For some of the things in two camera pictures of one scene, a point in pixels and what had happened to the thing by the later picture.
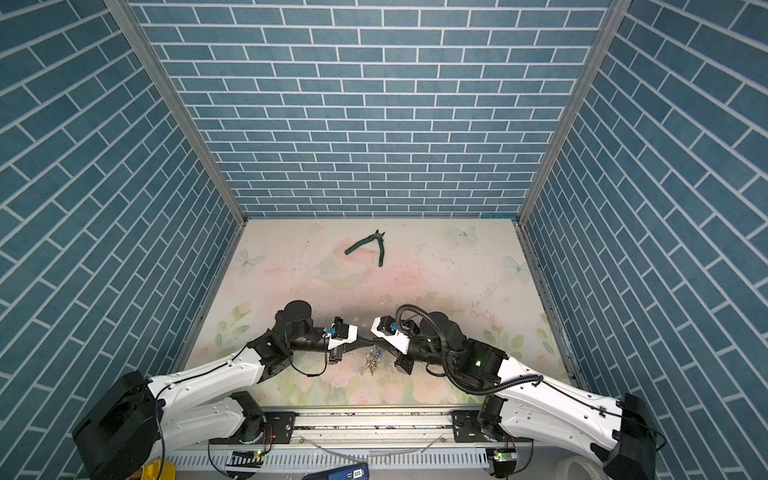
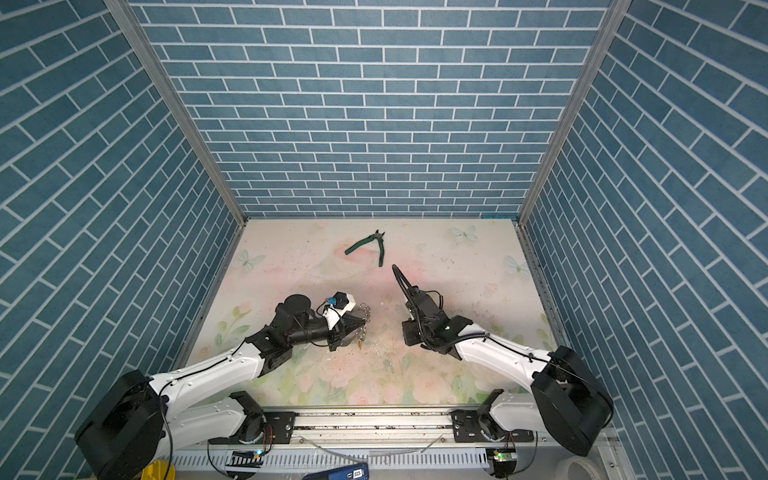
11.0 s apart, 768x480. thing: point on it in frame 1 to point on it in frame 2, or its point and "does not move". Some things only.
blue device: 359,471 does not move
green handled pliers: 367,240 does not move
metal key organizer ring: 373,359 to 363,333
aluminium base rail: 390,429 does not move
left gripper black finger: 359,343 to 352,326
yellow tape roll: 150,470 does not move
